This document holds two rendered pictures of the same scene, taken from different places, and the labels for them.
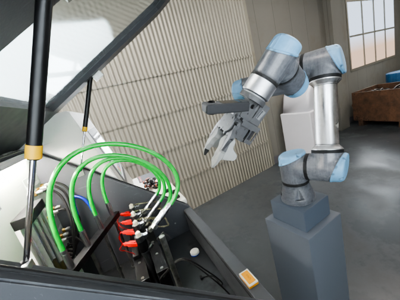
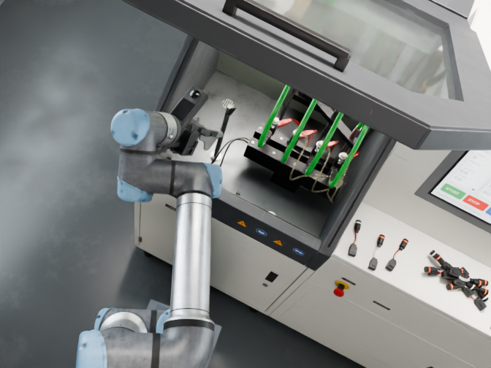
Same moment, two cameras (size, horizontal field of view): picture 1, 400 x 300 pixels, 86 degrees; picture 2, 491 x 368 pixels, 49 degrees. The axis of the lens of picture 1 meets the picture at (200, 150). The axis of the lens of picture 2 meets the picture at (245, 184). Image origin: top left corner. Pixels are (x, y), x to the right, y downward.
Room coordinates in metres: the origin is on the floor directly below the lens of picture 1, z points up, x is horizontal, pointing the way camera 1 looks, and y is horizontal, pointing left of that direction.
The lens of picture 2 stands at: (1.01, -0.64, 2.51)
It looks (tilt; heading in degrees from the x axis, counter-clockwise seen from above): 62 degrees down; 114
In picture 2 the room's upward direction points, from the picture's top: 23 degrees clockwise
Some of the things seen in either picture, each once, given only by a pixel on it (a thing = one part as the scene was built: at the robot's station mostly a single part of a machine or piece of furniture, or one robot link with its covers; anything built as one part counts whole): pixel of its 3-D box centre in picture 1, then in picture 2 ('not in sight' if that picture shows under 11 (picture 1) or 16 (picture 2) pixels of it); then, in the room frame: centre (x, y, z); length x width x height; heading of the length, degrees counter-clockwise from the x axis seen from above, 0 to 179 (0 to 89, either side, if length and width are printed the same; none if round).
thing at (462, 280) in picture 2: (150, 181); (459, 278); (1.36, 0.37, 1.01); 0.23 x 0.11 x 0.06; 20
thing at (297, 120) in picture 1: (307, 120); not in sight; (3.42, -1.84, 0.60); 0.68 x 0.55 x 1.21; 116
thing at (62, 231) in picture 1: (52, 212); not in sight; (0.75, 0.59, 1.20); 0.13 x 0.03 x 0.31; 20
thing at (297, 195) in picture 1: (296, 188); not in sight; (0.89, -0.39, 0.95); 0.15 x 0.15 x 0.10
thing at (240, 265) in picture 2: not in sight; (211, 253); (0.70, 0.02, 0.44); 0.65 x 0.02 x 0.68; 20
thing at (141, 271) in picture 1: (150, 261); (292, 166); (0.73, 0.30, 0.91); 0.34 x 0.10 x 0.15; 20
